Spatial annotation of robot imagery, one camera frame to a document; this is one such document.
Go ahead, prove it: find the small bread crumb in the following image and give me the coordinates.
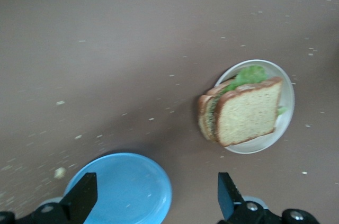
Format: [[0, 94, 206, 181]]
[[53, 167, 67, 180]]

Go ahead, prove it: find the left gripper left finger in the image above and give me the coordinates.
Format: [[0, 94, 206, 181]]
[[0, 172, 98, 224]]

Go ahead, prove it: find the brown bread slice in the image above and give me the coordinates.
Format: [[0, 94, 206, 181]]
[[216, 76, 284, 147], [197, 79, 236, 144]]

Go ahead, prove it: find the beige plate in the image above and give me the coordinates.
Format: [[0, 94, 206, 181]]
[[213, 59, 296, 155]]

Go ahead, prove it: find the green lettuce leaf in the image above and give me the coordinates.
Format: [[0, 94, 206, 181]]
[[221, 65, 289, 117]]

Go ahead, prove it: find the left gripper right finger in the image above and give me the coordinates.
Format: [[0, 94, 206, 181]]
[[217, 172, 323, 224]]

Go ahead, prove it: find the blue plate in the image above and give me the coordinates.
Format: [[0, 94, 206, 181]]
[[63, 152, 173, 224]]

